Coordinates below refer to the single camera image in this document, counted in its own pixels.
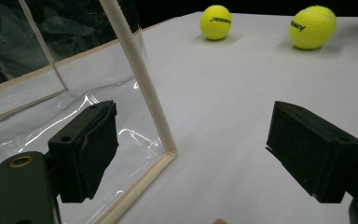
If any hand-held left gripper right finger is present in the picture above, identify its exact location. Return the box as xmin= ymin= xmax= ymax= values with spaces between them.
xmin=266 ymin=100 xmax=358 ymax=204

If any wooden frame clear plastic box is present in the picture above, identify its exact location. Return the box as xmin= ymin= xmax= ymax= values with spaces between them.
xmin=0 ymin=0 xmax=179 ymax=224

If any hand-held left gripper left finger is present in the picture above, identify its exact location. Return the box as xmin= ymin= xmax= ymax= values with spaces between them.
xmin=47 ymin=99 xmax=119 ymax=204

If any yellow tennis ball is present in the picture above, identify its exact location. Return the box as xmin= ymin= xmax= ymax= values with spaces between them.
xmin=288 ymin=5 xmax=337 ymax=50
xmin=199 ymin=4 xmax=233 ymax=41

